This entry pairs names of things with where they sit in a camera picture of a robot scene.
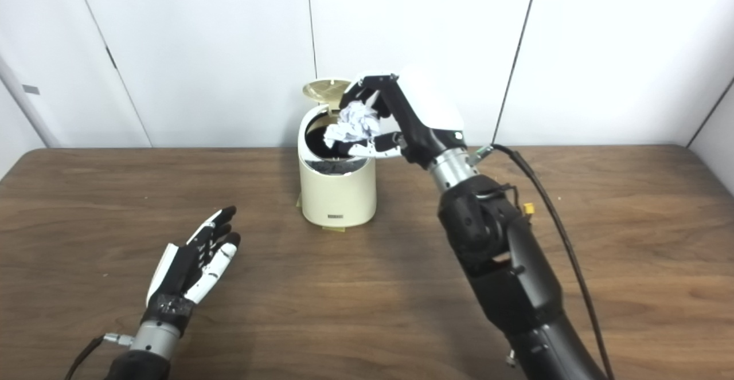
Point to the round cream bin lid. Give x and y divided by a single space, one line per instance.
324 89

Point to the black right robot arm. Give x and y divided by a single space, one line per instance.
504 265

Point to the cream-colored bin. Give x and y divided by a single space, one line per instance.
338 194

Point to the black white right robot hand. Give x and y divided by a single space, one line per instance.
427 110

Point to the white paper ball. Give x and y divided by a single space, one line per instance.
355 122

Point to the black door hinge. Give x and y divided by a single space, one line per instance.
110 58

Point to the small gray wall tag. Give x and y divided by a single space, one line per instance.
30 89

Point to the yellow tape strip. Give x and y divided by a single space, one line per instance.
334 228

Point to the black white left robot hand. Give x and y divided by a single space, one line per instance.
180 271

